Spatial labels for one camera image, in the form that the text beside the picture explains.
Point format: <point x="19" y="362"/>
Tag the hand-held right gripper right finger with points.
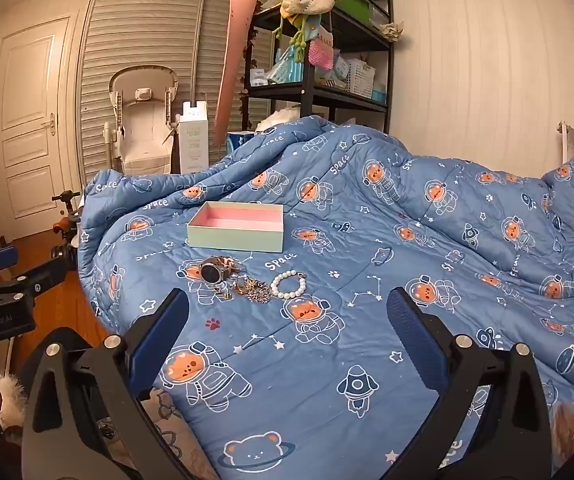
<point x="412" y="335"/>

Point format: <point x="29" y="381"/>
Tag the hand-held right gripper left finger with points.
<point x="163" y="332"/>

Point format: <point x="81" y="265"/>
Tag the rose gold wrist watch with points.
<point x="211" y="272"/>

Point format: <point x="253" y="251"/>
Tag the mint box with pink inside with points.
<point x="237" y="241"/>

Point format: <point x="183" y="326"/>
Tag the child's tricycle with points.
<point x="69" y="225"/>

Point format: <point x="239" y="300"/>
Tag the blue astronaut bear printed blanket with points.
<point x="347" y="260"/>

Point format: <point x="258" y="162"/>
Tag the beige patterned bedsheet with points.
<point x="177" y="435"/>

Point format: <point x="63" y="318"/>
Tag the white panelled door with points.
<point x="32" y="110"/>

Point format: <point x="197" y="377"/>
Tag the white baby high chair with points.
<point x="142" y="125"/>

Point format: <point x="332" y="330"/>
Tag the tall white carton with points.
<point x="194" y="140"/>

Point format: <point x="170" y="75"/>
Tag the blue cardboard box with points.
<point x="239" y="139"/>

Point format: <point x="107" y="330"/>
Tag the white plush toy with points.
<point x="279" y="119"/>

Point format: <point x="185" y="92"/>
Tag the black metal shelf rack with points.
<point x="308" y="95"/>

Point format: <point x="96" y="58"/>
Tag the louvered closet door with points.
<point x="132" y="35"/>

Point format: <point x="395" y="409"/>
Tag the white plastic basket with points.
<point x="362" y="77"/>

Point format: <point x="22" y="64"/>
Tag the long pink hanging strip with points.
<point x="232" y="60"/>

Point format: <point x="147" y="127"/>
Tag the blue striped bag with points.
<point x="287" y="67"/>

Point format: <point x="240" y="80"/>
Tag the pink mesh pouch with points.
<point x="321" y="52"/>

